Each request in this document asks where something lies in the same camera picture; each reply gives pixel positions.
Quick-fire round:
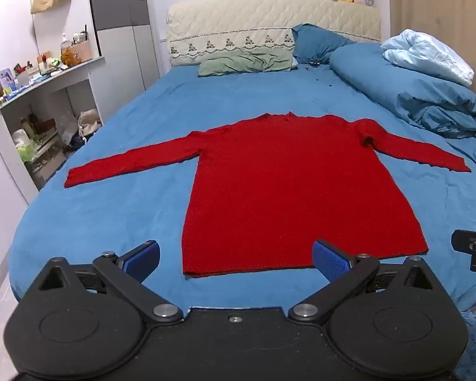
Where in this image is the white wardrobe with grey band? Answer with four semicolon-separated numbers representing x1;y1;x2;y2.
86;0;161;92

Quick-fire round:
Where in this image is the red knit sweater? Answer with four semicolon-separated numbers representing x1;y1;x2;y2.
64;112;472;278

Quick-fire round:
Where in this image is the green pillow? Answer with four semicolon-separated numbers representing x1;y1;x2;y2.
198;50;294;77

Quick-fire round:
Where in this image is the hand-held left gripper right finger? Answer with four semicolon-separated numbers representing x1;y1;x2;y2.
288;239;441;324

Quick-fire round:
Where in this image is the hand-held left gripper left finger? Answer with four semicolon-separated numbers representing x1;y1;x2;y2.
35;240;184;324

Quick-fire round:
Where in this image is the woven basket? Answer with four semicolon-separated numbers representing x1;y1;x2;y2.
70;40;93;62

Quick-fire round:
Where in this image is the white shelf unit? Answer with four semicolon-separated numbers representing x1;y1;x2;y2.
0;56;106;203

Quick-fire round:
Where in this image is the light blue blanket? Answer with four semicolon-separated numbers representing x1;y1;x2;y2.
381;29;475;87

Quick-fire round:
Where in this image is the blue pillow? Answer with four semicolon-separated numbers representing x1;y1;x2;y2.
291;24;358;66

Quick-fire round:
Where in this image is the white cloth bag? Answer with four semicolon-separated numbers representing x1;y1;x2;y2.
77;108;104;137

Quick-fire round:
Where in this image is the green tissue pack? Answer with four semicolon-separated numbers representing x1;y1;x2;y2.
17;143;37;163

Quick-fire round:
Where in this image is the beige quilted headboard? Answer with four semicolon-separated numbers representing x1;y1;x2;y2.
166;0;382;68

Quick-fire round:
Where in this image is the blue duvet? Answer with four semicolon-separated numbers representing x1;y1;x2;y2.
329;43;476;139

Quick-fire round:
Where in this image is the bed with blue sheet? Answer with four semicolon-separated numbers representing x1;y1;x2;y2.
8;65;476;318

